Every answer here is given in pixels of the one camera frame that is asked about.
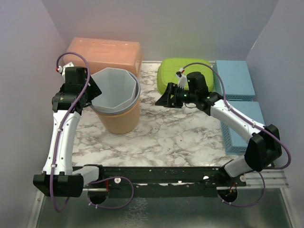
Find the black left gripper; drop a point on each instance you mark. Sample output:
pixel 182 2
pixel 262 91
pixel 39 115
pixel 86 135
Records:
pixel 93 91

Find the small blue perforated basket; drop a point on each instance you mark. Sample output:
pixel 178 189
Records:
pixel 234 144

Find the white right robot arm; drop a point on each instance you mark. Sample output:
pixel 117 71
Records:
pixel 262 141

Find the orange plastic toolbox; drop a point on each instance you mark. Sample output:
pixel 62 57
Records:
pixel 103 53

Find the green plastic tray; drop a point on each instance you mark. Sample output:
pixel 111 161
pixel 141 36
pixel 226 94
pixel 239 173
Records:
pixel 169 67

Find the blue-grey round bin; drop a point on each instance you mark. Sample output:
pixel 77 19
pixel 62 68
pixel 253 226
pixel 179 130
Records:
pixel 135 97

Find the orange round bin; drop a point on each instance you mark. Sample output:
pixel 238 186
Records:
pixel 121 123

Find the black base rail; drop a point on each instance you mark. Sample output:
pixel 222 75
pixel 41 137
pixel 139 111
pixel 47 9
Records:
pixel 162 182

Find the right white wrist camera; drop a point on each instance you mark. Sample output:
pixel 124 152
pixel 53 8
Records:
pixel 182 78

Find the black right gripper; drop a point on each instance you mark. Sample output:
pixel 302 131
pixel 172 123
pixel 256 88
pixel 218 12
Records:
pixel 166 99

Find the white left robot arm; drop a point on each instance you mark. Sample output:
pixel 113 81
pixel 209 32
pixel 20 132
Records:
pixel 58 178

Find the large blue perforated basket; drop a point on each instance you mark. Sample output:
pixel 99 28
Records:
pixel 236 80

